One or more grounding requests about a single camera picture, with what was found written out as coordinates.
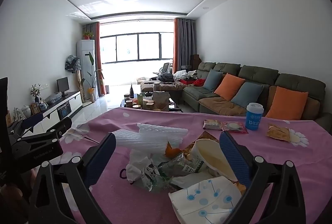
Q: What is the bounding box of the white black TV cabinet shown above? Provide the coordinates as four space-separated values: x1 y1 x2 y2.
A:
8 90 83 131

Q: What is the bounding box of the group of brown jars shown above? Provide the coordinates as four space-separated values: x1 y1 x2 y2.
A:
124 93 156 110

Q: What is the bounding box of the red cloth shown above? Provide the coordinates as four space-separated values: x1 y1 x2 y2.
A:
180 78 206 87

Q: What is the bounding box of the wooden cabinet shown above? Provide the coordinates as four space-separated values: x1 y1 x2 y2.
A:
190 54 203 70

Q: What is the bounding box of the orange cushion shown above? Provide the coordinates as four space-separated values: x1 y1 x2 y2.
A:
214 73 245 101
265 86 309 121

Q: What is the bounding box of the brown snack bag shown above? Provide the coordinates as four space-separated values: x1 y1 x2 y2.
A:
182 131 220 159

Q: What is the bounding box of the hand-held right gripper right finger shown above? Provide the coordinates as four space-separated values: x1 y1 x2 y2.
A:
219 131 306 224

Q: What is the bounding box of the orange snack wrapper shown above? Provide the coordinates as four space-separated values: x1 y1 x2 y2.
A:
165 141 182 159

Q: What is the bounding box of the brown paper bag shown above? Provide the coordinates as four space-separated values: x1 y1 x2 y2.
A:
152 91 170 111

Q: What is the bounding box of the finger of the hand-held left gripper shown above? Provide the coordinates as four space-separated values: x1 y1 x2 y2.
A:
16 117 72 145
6 112 44 136

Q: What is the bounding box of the glass coffee table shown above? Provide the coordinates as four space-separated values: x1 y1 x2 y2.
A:
121 96 182 112

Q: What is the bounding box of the blue grey cushion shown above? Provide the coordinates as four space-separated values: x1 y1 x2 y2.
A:
231 82 264 108
203 68 224 92

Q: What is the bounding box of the tall leafy plant yellow pot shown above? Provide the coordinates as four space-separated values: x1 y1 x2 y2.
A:
82 51 104 103

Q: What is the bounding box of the wooden coat stand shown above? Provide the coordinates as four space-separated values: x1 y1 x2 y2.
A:
76 71 86 103

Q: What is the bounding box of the white blue-dotted paper bag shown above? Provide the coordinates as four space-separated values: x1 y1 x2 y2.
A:
168 176 243 224

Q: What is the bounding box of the golden snack packet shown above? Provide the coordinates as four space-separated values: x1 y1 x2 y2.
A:
267 123 291 141

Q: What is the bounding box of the large balcony window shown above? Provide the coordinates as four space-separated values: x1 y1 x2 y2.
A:
99 20 175 87

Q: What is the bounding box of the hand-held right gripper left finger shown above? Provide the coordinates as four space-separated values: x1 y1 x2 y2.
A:
30 132 117 224

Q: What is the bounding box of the crushed white paper cup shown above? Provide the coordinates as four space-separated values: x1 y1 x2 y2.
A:
193 138 238 183

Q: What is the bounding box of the green sectional sofa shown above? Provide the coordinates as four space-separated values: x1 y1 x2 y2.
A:
182 61 332 134

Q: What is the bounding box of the brown white snack packet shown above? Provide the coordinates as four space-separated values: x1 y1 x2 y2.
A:
204 120 223 131

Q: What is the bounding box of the grey orange curtain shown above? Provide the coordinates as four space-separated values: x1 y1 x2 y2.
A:
86 22 105 96
173 17 198 73

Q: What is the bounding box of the pink floral blanket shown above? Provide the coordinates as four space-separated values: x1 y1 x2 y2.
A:
24 107 332 224

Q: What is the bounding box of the brown sofa mat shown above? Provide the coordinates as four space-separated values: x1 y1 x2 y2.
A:
198 97 247 117

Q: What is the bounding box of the black monitor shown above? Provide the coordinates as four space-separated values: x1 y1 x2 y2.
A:
56 77 70 97

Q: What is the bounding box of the blue patterned cloth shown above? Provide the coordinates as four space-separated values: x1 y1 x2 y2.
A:
65 54 81 74

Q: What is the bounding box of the white plastic bag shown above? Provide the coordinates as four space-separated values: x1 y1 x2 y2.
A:
126 149 162 192

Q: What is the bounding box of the black bag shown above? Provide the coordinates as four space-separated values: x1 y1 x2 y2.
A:
157 74 174 83

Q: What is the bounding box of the blue white lidded cup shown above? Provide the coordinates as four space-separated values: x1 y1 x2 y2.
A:
246 103 264 131

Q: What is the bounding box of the white standing air conditioner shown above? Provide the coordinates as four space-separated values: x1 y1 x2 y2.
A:
76 39 96 100

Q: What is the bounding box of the plant in dark vase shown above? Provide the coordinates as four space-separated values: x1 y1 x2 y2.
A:
30 84 42 103

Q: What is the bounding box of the foil snack wrapper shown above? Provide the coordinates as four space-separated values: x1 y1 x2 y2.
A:
158 153 208 180

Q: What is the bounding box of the clear plastic bag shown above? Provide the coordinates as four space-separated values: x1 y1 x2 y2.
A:
44 92 63 104

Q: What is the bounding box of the white clothes pile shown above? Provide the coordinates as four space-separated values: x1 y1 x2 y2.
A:
173 70 198 80

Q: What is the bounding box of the white ribbed foam sheet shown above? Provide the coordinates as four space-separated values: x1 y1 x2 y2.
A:
110 123 188 156

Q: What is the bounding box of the red snack packet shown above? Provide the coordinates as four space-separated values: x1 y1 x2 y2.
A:
222 122 249 134

